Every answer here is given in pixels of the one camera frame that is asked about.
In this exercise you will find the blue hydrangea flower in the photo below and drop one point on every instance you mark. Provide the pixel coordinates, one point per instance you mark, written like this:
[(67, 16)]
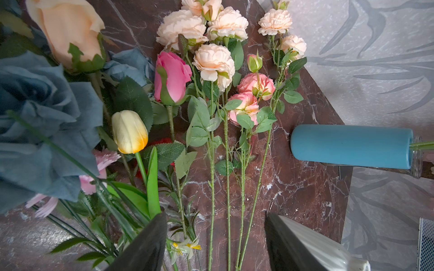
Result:
[(49, 129)]

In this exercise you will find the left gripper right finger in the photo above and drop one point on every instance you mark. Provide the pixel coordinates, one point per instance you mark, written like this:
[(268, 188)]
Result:
[(286, 251)]

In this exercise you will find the small pink rose stem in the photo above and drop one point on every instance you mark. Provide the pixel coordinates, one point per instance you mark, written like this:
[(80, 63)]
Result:
[(251, 119)]

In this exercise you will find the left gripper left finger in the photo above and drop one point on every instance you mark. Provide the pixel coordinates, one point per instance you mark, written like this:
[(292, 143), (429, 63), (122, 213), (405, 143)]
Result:
[(146, 252)]

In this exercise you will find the white ribbed vase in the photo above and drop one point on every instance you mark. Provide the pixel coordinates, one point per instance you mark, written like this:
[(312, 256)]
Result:
[(332, 255)]

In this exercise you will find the red carnation stem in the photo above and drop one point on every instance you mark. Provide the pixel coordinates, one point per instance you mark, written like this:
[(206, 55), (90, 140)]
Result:
[(158, 142)]

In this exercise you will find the teal ceramic vase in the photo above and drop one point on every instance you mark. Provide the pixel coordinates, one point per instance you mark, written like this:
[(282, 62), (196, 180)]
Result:
[(306, 139)]

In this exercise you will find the yellow tulip stem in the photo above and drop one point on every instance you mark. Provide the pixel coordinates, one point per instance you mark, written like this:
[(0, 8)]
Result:
[(131, 136)]

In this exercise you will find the small pink flower sprig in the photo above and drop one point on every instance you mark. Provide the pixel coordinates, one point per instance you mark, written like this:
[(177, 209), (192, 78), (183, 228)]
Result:
[(104, 159)]

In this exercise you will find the cream rose cluster stem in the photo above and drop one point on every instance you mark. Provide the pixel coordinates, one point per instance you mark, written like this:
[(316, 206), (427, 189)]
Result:
[(288, 55)]

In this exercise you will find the peach rose on hydrangea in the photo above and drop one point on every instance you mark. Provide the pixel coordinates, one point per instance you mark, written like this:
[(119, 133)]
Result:
[(73, 32)]

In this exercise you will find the pale peach rose cluster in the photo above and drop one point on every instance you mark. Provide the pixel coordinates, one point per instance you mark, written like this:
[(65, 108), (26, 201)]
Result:
[(209, 38)]

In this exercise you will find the white wire mesh basket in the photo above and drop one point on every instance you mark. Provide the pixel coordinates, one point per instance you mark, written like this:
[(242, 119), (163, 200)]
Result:
[(425, 257)]

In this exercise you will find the magenta rose bud stem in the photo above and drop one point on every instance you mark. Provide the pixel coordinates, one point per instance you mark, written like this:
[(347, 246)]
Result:
[(172, 76)]

